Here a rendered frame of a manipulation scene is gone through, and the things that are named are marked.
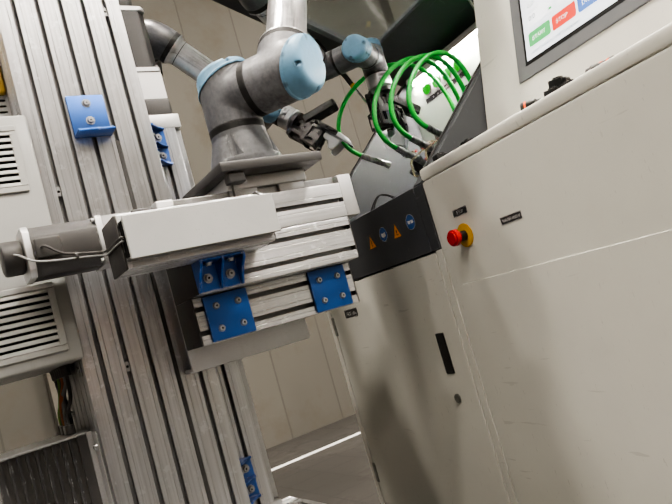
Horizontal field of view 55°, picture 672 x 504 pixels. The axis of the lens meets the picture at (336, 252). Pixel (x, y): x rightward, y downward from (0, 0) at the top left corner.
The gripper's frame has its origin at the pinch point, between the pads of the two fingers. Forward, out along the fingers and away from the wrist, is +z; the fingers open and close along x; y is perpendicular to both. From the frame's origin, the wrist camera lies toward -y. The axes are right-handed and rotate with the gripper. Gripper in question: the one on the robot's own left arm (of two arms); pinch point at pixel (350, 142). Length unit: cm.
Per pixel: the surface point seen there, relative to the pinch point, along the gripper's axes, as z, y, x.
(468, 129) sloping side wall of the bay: 38, -7, 32
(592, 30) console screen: 56, -27, 58
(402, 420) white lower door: 56, 63, -5
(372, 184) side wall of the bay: 4.8, 2.4, -25.1
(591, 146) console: 69, 4, 76
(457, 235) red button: 52, 21, 48
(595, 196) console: 73, 10, 72
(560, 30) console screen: 49, -28, 52
